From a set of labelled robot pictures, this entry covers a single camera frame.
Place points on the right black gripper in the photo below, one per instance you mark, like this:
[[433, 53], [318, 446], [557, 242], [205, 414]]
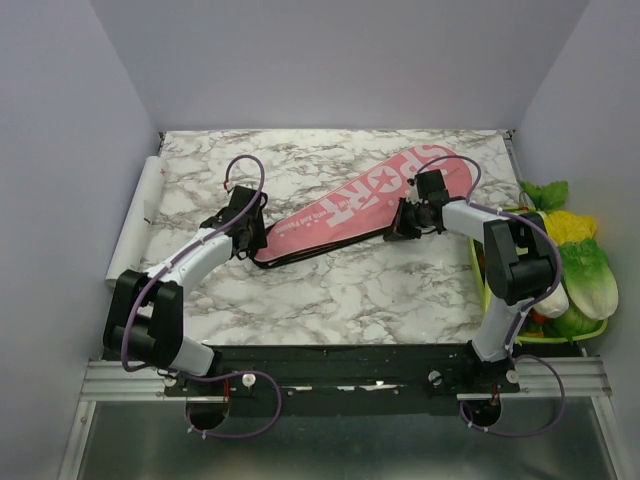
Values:
[[400, 227]]

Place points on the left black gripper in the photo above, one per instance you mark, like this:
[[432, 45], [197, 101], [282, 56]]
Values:
[[259, 239]]

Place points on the pink racket bag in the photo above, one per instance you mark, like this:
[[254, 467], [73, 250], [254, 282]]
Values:
[[360, 209]]

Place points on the white shuttlecock tube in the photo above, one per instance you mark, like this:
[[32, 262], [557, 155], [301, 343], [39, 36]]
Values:
[[134, 234]]

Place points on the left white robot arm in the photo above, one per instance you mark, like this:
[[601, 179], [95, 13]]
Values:
[[146, 317]]

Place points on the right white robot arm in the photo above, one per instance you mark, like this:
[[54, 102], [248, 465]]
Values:
[[522, 264]]

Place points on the green vegetable basket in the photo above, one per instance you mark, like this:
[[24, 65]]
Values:
[[569, 327]]

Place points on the green leafy vegetable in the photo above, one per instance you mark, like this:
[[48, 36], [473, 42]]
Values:
[[547, 197]]

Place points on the yellow green napa cabbage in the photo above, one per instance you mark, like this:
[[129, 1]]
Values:
[[587, 276]]

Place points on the black mounting base plate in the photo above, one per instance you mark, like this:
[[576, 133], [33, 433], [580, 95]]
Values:
[[337, 381]]

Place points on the aluminium rail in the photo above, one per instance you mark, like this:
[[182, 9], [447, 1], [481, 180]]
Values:
[[105, 381]]

